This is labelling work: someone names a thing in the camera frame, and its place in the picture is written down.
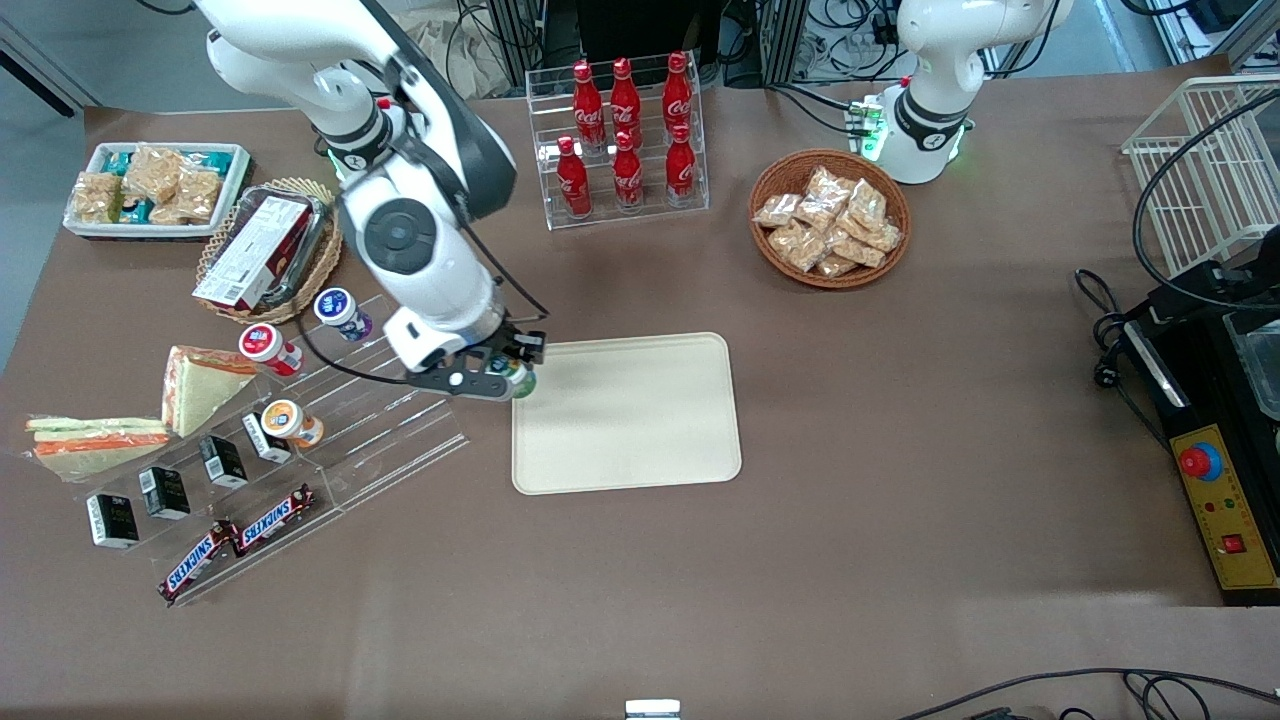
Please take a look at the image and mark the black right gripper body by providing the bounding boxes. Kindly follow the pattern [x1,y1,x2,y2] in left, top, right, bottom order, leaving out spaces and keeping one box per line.
[462,318,547,379]

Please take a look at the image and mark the beige plastic tray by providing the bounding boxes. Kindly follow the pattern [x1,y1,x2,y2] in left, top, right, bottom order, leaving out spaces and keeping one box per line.
[512,332,743,496]

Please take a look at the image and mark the purple gum bottle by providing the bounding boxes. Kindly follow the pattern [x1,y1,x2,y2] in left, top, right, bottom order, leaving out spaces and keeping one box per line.
[314,288,374,342]

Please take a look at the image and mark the orange gum bottle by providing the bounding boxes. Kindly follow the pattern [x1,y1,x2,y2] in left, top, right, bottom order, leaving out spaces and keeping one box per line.
[262,399,324,448]

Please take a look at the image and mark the red gum bottle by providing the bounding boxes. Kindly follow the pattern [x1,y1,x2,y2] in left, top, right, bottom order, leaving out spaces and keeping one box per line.
[239,323,303,377]

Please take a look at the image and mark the white rectangular snack tray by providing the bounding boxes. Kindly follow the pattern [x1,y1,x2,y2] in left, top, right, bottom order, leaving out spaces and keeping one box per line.
[63,142,254,242]

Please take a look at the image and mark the clear acrylic stepped display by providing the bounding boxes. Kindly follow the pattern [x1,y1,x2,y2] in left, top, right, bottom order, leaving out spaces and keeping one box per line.
[75,293,471,608]

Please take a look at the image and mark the red Coca-Cola bottle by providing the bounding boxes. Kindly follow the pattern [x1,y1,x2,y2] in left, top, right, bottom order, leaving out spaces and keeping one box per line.
[556,137,593,218]
[662,53,694,139]
[572,62,607,153]
[665,124,697,202]
[612,131,644,209]
[610,58,643,149]

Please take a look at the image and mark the clear acrylic bottle rack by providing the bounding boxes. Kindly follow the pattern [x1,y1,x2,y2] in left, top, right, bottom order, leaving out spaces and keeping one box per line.
[526,52,711,232]

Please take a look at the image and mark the oval wicker basket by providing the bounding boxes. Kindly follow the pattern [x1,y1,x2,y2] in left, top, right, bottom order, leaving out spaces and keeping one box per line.
[196,178,346,326]

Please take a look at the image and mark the clear plastic food container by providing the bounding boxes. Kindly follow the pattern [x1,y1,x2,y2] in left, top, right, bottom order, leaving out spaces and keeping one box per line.
[225,183,333,306]

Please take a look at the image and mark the small black carton box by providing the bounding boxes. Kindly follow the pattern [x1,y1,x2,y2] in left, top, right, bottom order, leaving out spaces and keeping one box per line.
[242,412,292,465]
[199,435,249,490]
[139,466,191,520]
[86,493,140,549]

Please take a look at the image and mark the red and white snack box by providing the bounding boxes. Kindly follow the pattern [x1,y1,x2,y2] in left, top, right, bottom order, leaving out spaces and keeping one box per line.
[192,195,313,313]

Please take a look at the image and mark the Snickers chocolate bar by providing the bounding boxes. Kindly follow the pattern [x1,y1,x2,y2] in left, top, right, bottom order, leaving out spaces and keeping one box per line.
[158,520,239,606]
[232,484,315,557]

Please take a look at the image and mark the crumpled beige cloth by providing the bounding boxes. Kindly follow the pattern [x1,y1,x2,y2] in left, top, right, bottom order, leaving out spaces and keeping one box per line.
[405,15,513,101]

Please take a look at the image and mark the round brown wicker basket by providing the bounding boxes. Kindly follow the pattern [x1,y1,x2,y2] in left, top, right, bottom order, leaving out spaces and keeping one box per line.
[749,149,912,290]

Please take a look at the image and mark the triangular wrapped sandwich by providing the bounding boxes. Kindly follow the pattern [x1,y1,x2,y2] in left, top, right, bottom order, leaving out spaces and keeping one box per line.
[162,345,259,438]

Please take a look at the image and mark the black screen panel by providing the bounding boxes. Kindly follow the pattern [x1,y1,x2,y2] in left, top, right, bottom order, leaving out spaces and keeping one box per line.
[575,0,717,73]

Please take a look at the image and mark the rice cracker snack pack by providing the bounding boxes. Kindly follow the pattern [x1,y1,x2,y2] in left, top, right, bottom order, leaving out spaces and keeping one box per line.
[150,168,223,226]
[122,145,186,201]
[72,173,124,223]

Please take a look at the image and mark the flat wrapped sandwich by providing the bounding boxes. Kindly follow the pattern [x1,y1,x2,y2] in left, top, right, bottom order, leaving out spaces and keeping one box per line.
[25,416,173,483]

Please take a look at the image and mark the black control box yellow panel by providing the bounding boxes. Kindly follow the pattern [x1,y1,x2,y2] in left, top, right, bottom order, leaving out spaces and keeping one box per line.
[1120,228,1280,608]

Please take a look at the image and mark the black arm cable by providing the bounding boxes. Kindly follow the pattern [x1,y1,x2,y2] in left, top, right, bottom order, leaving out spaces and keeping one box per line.
[296,316,429,387]

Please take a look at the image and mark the black power cable with plug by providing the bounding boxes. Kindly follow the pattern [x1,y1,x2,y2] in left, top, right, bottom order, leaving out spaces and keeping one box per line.
[1075,268,1173,453]

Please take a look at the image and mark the thick black looping cable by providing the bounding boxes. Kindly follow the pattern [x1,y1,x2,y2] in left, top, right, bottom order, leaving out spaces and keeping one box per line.
[1132,90,1280,313]

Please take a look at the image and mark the thin black floor cable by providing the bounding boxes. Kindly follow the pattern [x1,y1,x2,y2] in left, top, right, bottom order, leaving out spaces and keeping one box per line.
[898,667,1280,720]

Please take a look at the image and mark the white wire basket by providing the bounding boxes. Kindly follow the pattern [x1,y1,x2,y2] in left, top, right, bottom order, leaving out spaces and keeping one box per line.
[1120,75,1280,281]

